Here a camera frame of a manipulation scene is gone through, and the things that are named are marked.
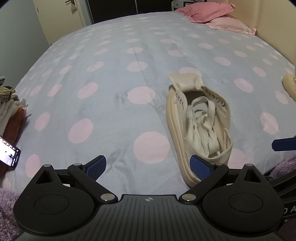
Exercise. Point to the black smartphone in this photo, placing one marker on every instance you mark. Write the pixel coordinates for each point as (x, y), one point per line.
(8, 153)

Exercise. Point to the cream door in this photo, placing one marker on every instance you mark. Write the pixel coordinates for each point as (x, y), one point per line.
(60, 18)

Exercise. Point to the dark pink pillow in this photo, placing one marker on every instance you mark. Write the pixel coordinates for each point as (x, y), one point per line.
(203, 11)

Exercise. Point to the dark wardrobe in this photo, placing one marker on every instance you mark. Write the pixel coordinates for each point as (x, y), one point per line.
(127, 9)

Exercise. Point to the light pink pillow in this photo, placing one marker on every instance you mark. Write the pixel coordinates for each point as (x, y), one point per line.
(231, 24)

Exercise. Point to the beige padded headboard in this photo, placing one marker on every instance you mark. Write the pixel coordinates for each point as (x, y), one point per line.
(277, 27)

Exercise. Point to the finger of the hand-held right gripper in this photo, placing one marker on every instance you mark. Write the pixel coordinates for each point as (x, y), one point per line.
(283, 144)
(284, 186)

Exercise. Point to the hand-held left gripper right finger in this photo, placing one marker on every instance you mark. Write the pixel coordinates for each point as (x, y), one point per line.
(200, 167)

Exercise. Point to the small hanging cloth ornament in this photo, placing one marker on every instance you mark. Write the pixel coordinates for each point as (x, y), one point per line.
(73, 7)

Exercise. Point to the purple fuzzy garment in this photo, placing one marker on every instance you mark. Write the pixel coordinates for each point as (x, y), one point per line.
(9, 208)

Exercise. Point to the grey pink-dotted bedspread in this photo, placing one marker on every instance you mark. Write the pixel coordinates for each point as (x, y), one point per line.
(104, 81)

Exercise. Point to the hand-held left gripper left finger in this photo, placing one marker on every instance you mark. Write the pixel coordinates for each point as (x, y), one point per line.
(96, 168)

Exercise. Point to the beige canvas shoe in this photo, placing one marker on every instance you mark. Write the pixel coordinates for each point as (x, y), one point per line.
(175, 139)
(290, 85)

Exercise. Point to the stack of folded clothes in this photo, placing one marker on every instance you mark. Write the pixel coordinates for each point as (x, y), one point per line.
(11, 111)

